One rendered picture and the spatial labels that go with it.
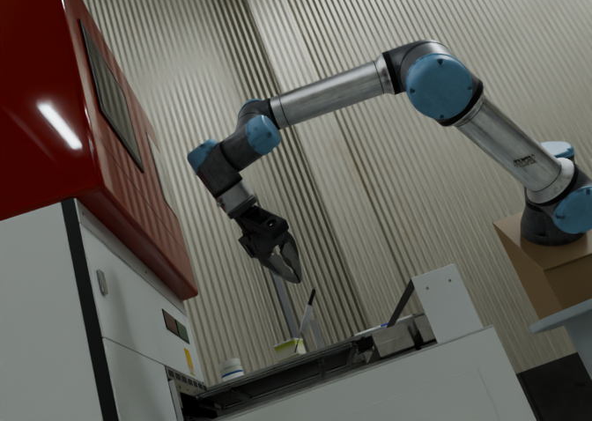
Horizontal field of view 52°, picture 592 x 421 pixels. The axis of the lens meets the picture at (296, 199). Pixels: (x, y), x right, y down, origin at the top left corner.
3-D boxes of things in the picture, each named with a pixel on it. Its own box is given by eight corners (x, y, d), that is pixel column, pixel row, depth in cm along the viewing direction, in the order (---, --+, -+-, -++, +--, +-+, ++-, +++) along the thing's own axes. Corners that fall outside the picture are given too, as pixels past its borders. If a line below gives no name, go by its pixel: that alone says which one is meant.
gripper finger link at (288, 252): (299, 274, 137) (277, 242, 136) (312, 273, 132) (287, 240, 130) (290, 283, 136) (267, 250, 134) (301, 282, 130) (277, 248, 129)
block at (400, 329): (375, 345, 133) (370, 332, 134) (374, 347, 136) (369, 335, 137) (409, 333, 133) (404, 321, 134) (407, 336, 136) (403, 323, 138)
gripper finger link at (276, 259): (290, 283, 136) (267, 250, 134) (301, 282, 130) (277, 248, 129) (280, 291, 134) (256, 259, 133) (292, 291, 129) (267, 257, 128)
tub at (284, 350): (278, 368, 179) (271, 345, 181) (288, 367, 186) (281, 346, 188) (300, 358, 177) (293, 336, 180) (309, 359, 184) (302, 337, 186)
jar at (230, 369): (224, 393, 190) (216, 364, 194) (227, 395, 197) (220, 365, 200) (246, 385, 191) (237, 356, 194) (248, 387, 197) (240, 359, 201)
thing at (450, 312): (439, 345, 114) (410, 277, 119) (404, 375, 165) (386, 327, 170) (484, 329, 115) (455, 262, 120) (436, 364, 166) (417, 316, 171)
